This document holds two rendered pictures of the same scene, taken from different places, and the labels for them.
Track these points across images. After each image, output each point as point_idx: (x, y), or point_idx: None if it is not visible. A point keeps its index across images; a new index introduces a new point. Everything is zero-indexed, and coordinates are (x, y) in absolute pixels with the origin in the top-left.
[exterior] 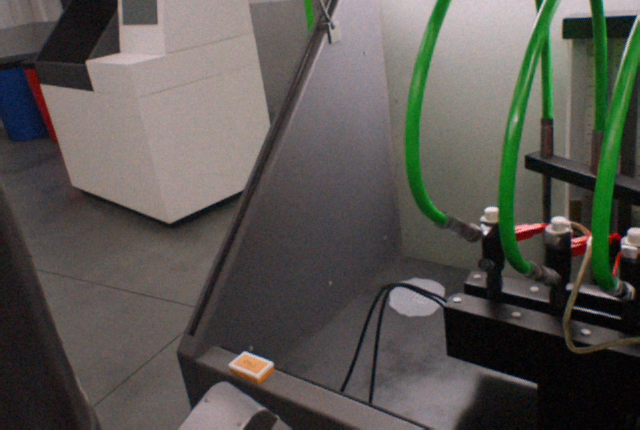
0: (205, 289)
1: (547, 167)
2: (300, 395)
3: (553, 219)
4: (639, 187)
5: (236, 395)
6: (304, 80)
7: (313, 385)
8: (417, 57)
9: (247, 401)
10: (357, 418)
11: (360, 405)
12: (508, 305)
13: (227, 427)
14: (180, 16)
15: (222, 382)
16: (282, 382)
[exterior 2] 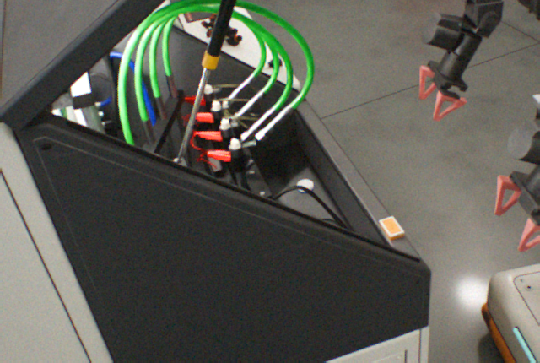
0: (396, 256)
1: None
2: (376, 204)
3: (226, 121)
4: (163, 124)
5: (438, 16)
6: (237, 186)
7: (366, 206)
8: (292, 26)
9: (436, 14)
10: (359, 182)
11: (353, 186)
12: (246, 179)
13: (443, 14)
14: None
15: (440, 19)
16: (380, 215)
